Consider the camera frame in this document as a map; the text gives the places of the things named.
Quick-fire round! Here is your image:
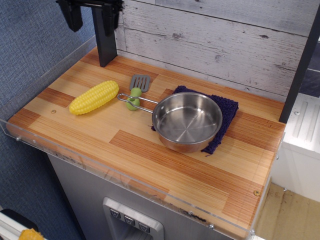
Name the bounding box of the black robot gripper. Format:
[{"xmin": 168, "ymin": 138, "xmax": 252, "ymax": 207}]
[{"xmin": 55, "ymin": 0, "xmax": 123, "ymax": 37}]

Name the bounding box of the green handled grey spatula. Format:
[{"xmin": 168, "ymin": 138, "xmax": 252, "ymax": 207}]
[{"xmin": 126, "ymin": 74, "xmax": 151, "ymax": 111}]

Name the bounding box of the yellow plastic corn cob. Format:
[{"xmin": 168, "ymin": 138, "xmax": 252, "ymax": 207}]
[{"xmin": 69, "ymin": 80, "xmax": 119, "ymax": 115}]

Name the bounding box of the stainless steel saucepan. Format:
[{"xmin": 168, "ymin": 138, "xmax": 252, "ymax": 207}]
[{"xmin": 117, "ymin": 92, "xmax": 223, "ymax": 153}]

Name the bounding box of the grey toy fridge cabinet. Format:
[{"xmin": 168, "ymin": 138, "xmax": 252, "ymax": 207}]
[{"xmin": 48, "ymin": 155, "xmax": 228, "ymax": 240}]

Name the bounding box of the silver ice dispenser panel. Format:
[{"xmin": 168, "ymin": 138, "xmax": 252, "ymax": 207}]
[{"xmin": 102, "ymin": 197, "xmax": 165, "ymax": 240}]

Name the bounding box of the yellow object bottom left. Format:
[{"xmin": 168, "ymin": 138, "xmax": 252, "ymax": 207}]
[{"xmin": 18, "ymin": 228, "xmax": 45, "ymax": 240}]

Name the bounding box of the white grooved side counter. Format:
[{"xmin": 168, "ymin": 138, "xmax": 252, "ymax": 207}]
[{"xmin": 271, "ymin": 93, "xmax": 320, "ymax": 202}]

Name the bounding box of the dark left shelf post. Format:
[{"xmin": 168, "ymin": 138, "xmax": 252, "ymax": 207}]
[{"xmin": 91, "ymin": 8, "xmax": 118, "ymax": 68}]

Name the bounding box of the dark shelf post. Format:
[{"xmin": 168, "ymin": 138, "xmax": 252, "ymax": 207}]
[
  {"xmin": 278, "ymin": 4, "xmax": 320, "ymax": 124},
  {"xmin": 91, "ymin": 8, "xmax": 118, "ymax": 68}
]

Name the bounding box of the dark right shelf post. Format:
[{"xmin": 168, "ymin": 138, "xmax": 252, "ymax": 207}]
[{"xmin": 278, "ymin": 4, "xmax": 320, "ymax": 124}]

